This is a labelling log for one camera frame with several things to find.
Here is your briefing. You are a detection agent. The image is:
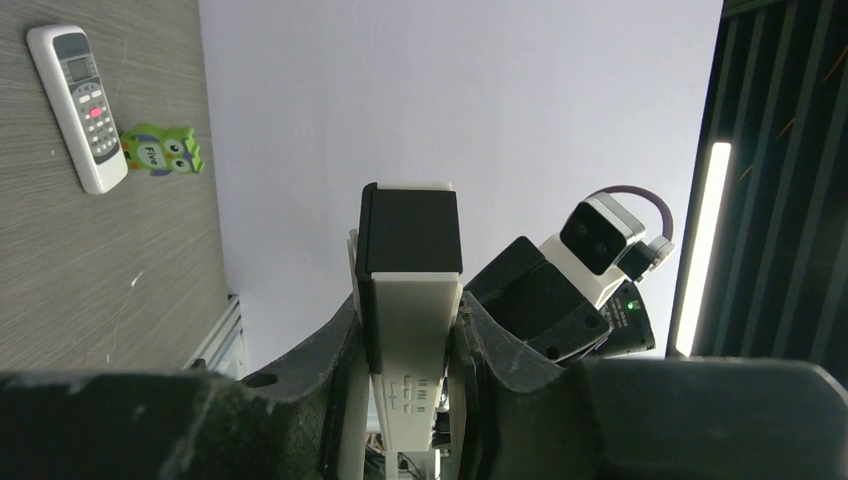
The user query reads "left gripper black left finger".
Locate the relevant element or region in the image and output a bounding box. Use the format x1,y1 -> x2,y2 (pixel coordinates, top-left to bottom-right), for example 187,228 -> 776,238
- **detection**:
1,299 -> 361,479

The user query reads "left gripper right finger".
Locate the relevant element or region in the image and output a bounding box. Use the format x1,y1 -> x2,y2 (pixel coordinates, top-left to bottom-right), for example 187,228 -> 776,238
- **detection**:
453,294 -> 847,479

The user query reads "large white remote control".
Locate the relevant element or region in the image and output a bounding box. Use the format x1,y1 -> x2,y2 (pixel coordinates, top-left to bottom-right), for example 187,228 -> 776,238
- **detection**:
26,24 -> 128,195

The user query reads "slim white remote control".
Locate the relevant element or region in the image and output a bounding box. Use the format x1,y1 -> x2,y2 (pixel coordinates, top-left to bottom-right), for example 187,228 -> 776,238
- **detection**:
349,182 -> 463,453

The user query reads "green owl toy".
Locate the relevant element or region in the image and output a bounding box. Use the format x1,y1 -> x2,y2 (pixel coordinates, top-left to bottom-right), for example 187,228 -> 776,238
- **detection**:
120,123 -> 205,177

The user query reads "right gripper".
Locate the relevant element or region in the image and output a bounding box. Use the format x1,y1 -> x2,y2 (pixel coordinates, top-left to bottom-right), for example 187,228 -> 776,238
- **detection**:
465,236 -> 655,363

